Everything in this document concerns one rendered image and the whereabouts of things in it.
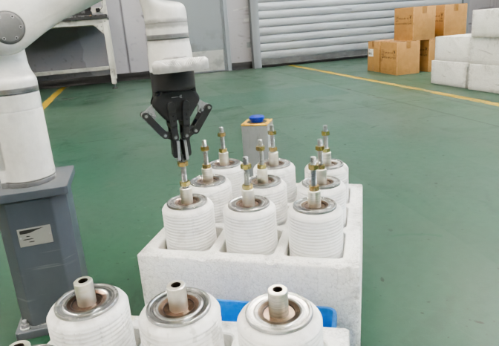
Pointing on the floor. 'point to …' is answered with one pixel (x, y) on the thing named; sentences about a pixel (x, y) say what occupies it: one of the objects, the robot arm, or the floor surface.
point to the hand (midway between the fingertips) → (180, 149)
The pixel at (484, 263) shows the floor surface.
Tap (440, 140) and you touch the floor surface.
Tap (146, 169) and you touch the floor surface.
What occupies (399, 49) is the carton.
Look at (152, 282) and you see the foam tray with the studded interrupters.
